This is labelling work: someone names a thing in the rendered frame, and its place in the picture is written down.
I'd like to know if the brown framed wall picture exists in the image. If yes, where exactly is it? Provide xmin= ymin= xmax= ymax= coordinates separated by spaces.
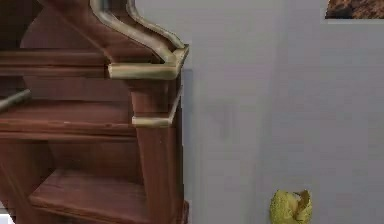
xmin=323 ymin=0 xmax=384 ymax=24

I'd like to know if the yellow crumpled lump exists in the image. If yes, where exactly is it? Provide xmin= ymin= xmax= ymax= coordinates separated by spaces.
xmin=269 ymin=189 xmax=314 ymax=224

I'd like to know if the brown wooden shelf unit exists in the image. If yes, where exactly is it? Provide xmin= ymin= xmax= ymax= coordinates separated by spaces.
xmin=0 ymin=0 xmax=191 ymax=224

